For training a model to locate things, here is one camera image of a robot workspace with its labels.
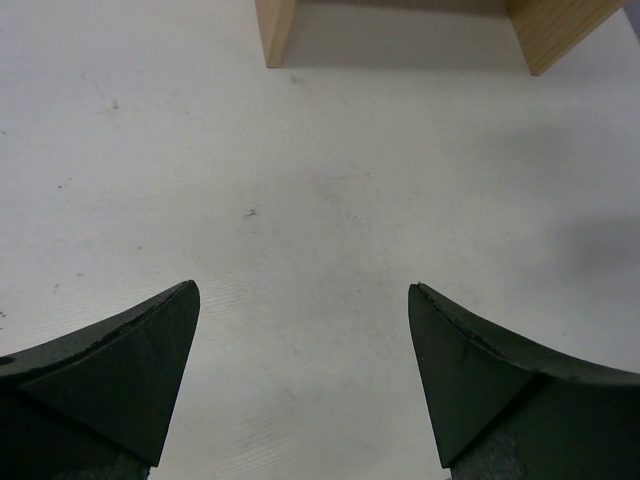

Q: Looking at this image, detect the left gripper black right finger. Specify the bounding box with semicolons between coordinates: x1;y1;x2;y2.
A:
408;284;639;479

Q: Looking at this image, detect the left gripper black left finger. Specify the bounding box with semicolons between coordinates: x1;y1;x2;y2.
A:
1;280;200;479

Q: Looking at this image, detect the wooden three-tier shelf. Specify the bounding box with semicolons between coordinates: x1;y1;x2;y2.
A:
254;0;629;76

